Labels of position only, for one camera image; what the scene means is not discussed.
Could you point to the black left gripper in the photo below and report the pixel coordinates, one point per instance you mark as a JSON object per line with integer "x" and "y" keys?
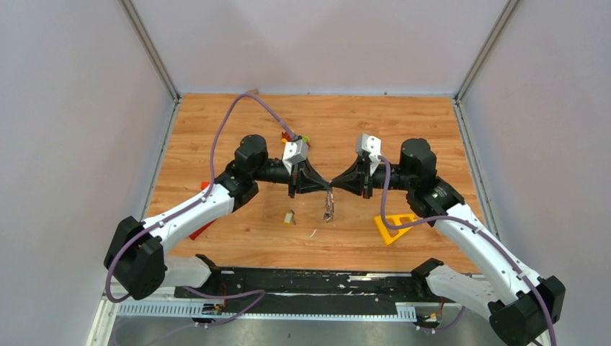
{"x": 300, "y": 179}

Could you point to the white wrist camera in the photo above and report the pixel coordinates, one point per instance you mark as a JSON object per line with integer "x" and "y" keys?
{"x": 294, "y": 153}
{"x": 370, "y": 147}

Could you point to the silver key with yellow tag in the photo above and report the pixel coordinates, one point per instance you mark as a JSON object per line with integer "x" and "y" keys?
{"x": 289, "y": 218}

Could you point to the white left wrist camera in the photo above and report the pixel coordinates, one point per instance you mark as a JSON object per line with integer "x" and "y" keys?
{"x": 294, "y": 153}

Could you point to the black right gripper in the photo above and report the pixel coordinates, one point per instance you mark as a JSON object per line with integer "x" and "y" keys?
{"x": 357, "y": 179}

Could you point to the red lego brick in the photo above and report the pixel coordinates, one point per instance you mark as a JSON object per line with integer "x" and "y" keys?
{"x": 196, "y": 233}

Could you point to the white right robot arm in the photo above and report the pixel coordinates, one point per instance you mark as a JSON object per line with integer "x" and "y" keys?
{"x": 521, "y": 306}

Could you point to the yellow triangle block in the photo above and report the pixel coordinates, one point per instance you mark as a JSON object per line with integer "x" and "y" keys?
{"x": 390, "y": 235}

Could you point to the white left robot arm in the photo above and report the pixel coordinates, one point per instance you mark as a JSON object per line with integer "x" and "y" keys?
{"x": 138, "y": 255}

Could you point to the red lego toy car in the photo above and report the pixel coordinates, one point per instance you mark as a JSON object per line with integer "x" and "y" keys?
{"x": 286, "y": 137}

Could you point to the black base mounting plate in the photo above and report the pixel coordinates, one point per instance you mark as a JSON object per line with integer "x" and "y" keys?
{"x": 393, "y": 286}

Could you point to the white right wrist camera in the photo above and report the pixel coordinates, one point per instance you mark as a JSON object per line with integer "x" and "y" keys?
{"x": 370, "y": 147}

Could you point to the large keyring with keys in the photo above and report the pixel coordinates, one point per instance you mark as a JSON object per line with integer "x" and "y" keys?
{"x": 329, "y": 206}

